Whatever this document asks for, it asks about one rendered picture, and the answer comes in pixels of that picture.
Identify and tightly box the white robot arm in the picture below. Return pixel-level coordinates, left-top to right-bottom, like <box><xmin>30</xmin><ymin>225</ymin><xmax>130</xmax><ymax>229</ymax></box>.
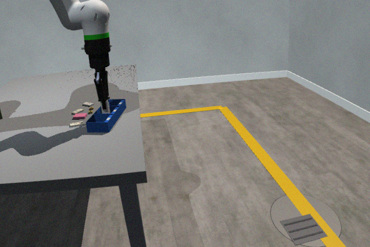
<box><xmin>49</xmin><ymin>0</ymin><xmax>112</xmax><ymax>55</ymax></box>

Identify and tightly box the blue rack of three bins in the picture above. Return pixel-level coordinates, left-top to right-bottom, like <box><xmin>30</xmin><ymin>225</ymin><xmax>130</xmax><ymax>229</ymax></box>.
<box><xmin>86</xmin><ymin>99</ymin><xmax>126</xmax><ymax>132</ymax></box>

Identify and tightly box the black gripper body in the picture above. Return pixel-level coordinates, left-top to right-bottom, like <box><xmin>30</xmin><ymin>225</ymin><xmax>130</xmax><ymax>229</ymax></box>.
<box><xmin>88</xmin><ymin>52</ymin><xmax>110</xmax><ymax>82</ymax></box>

